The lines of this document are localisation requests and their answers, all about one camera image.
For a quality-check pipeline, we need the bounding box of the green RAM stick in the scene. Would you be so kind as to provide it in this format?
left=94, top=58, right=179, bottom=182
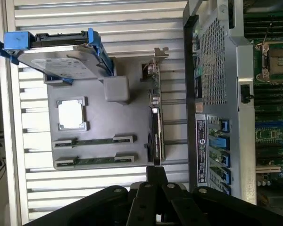
left=53, top=136, right=137, bottom=148
left=55, top=154, right=139, bottom=168

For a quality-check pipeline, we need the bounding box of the black case label sticker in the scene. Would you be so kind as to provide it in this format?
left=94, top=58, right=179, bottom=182
left=195, top=114, right=208, bottom=185

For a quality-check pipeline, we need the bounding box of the black graphics card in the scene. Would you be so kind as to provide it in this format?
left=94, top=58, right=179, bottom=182
left=140, top=47, right=170, bottom=166

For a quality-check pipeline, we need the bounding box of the grey parts rack plate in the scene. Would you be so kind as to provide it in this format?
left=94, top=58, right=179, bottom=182
left=44, top=56, right=167, bottom=170

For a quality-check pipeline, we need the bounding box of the white expansion slot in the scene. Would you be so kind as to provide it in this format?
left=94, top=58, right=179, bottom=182
left=255, top=164, right=282, bottom=175

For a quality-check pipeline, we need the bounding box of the grey open PC case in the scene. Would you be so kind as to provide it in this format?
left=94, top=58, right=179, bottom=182
left=183, top=0, right=283, bottom=206

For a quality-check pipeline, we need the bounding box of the green motherboard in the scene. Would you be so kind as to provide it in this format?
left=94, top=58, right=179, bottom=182
left=243, top=0, right=283, bottom=190

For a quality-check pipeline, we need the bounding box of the silver CPU chip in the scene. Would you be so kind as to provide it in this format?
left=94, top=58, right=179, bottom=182
left=57, top=100, right=86, bottom=129

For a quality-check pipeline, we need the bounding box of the grey square block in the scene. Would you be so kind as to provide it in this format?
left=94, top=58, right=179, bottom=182
left=103, top=75, right=130, bottom=105

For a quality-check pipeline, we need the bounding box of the blue expansion slot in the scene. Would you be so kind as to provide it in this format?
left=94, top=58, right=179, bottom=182
left=254, top=121, right=283, bottom=129

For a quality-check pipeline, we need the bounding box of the hard disk in blue caddy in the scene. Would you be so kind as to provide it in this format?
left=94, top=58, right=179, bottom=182
left=0, top=28, right=117, bottom=83

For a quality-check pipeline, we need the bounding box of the metal CPU socket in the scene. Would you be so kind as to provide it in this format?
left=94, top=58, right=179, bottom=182
left=254, top=35, right=283, bottom=85

